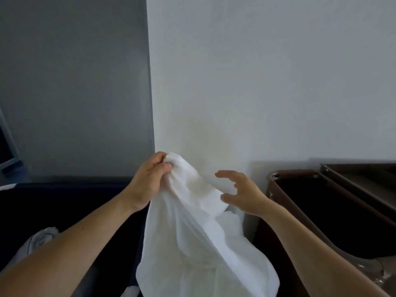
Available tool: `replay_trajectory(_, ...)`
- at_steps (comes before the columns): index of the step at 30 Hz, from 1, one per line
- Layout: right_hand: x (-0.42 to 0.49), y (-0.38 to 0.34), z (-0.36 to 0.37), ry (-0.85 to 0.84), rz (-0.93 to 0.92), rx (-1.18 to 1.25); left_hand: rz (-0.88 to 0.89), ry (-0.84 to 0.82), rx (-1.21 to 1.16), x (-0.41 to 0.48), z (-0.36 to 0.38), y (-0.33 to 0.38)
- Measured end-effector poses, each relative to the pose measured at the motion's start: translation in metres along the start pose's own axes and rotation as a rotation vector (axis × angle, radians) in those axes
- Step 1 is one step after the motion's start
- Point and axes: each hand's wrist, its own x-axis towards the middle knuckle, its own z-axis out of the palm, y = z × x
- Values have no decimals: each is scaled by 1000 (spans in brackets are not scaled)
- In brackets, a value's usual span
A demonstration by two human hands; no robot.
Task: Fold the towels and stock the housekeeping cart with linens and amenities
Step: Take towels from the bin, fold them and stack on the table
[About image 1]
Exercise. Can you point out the person's right hand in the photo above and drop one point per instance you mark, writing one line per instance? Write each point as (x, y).
(250, 197)

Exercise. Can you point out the person's left hand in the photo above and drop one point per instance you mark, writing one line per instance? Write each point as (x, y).
(145, 185)

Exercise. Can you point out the brown housekeeping cart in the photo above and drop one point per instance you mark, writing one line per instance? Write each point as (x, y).
(309, 213)

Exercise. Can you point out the white towel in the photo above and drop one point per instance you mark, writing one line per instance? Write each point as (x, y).
(191, 244)

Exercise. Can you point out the person's right forearm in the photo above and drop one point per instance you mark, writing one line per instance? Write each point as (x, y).
(318, 259)

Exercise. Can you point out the person's left forearm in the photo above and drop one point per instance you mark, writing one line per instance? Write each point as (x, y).
(62, 256)

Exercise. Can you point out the grey door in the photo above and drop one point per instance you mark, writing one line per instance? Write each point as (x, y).
(77, 83)

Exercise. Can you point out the white pillowcase black piping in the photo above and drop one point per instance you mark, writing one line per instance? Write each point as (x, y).
(34, 244)

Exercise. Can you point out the navy laundry hamper white frame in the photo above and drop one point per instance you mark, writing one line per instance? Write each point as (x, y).
(62, 207)

